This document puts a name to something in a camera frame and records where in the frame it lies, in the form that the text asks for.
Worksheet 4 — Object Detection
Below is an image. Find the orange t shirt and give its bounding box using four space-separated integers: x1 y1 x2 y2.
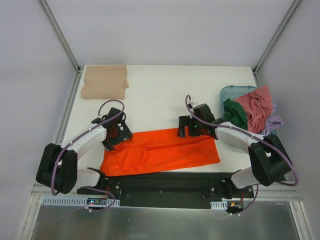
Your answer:
99 128 221 177

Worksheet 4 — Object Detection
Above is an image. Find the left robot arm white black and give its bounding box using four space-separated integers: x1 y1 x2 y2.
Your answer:
36 107 133 196

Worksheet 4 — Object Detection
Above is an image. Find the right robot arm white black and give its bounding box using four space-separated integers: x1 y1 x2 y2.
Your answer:
177 101 299 198

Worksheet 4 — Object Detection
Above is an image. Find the green t shirt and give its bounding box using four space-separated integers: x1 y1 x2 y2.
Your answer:
223 98 248 130

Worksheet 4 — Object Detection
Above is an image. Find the folded beige t shirt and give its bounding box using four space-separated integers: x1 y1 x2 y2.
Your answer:
80 65 129 100

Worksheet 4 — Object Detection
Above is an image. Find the teal plastic basket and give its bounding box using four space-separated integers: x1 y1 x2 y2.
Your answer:
219 85 278 136

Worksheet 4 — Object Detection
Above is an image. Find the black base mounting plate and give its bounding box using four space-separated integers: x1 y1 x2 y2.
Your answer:
47 168 286 209

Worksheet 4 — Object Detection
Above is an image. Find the pink t shirt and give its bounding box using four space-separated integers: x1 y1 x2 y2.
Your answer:
233 85 273 134

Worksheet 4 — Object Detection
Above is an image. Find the lavender t shirt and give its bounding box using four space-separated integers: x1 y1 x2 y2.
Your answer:
260 103 285 136

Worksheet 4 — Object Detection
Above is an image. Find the right white cable duct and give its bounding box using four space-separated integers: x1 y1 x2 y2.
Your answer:
210 200 228 211

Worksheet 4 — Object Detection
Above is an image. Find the front aluminium frame rail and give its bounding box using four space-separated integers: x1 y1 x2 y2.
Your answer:
31 175 302 201

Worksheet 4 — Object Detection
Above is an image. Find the left aluminium frame post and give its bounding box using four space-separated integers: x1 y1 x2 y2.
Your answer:
37 0 81 73

